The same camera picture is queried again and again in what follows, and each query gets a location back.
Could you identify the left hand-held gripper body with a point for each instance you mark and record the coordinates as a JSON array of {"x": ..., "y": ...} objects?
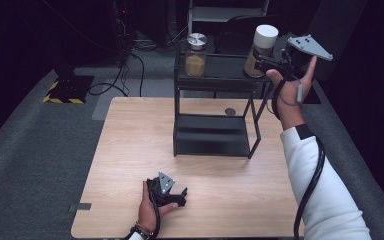
[{"x": 165, "y": 182}]

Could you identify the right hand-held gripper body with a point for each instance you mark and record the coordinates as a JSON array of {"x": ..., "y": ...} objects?
[{"x": 308, "y": 46}]

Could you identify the white lid glass jar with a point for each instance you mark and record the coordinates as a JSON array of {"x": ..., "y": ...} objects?
[{"x": 263, "y": 38}]

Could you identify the black metal shelf rack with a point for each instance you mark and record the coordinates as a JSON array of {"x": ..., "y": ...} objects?
[{"x": 213, "y": 133}]

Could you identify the silver lid glass jar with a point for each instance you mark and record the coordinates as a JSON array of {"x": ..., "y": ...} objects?
[{"x": 195, "y": 55}]

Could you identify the person's left hand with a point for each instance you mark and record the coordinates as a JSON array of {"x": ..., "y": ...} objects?
[{"x": 146, "y": 208}]

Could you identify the person's right hand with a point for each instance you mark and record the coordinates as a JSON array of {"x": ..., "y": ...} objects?
[{"x": 290, "y": 100}]

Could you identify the grey upright panel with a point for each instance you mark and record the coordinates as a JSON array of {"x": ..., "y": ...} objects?
[{"x": 340, "y": 30}]

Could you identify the black chair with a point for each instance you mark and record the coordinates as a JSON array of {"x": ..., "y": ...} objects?
[{"x": 236, "y": 30}]

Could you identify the grey round table grommet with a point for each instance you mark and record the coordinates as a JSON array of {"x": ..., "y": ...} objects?
[{"x": 230, "y": 111}]

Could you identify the white metal stand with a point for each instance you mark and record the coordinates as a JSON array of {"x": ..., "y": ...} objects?
[{"x": 223, "y": 13}]

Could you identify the grey tape strip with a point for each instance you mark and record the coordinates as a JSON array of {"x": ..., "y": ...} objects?
[{"x": 80, "y": 207}]

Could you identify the grey floor mat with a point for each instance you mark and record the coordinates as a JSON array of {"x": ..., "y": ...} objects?
[{"x": 113, "y": 103}]

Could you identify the black equipment tower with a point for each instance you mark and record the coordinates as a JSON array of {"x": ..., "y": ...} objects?
[{"x": 121, "y": 23}]

